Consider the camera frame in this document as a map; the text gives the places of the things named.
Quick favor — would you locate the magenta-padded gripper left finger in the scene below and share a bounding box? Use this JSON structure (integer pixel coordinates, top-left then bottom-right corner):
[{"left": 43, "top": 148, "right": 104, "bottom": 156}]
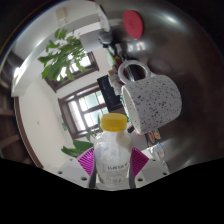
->
[{"left": 56, "top": 147, "right": 97, "bottom": 189}]

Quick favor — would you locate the white speckled mug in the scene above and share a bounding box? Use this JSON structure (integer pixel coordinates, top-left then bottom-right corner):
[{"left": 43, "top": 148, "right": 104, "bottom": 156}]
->
[{"left": 117, "top": 59, "right": 184, "bottom": 136}]

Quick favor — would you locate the dark wooden double door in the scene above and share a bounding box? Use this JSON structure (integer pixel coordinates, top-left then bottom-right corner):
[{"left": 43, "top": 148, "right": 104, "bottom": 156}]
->
[{"left": 57, "top": 82, "right": 112, "bottom": 140}]

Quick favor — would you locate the clear bottle yellow cap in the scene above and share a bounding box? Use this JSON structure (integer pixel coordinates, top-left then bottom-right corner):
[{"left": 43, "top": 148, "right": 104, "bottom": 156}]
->
[{"left": 93, "top": 112, "right": 134, "bottom": 191}]

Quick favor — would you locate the dark framed window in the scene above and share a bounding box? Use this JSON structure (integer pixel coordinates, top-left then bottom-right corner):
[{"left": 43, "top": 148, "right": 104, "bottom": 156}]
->
[{"left": 44, "top": 51, "right": 100, "bottom": 93}]

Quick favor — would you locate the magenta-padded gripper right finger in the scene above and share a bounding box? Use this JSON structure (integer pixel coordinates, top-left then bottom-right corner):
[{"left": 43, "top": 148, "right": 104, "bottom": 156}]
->
[{"left": 131, "top": 146, "right": 171, "bottom": 189}]

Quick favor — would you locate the flat round red coaster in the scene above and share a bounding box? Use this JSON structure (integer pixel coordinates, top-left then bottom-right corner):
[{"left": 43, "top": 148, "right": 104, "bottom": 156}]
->
[{"left": 122, "top": 9, "right": 145, "bottom": 41}]

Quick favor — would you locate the grey round object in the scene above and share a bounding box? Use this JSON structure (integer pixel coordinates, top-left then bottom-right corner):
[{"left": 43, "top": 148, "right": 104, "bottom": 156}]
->
[{"left": 97, "top": 29, "right": 114, "bottom": 46}]

